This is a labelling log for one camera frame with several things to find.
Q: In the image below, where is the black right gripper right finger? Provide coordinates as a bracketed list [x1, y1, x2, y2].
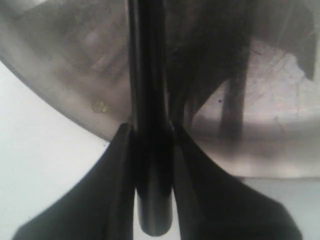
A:
[173, 123, 303, 240]

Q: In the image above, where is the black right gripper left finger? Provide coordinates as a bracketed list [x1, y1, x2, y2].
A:
[13, 123, 135, 240]

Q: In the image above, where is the black knife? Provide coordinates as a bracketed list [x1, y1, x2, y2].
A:
[127, 0, 173, 237]

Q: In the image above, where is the round stainless steel plate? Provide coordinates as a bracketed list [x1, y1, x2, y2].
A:
[0, 0, 320, 178]

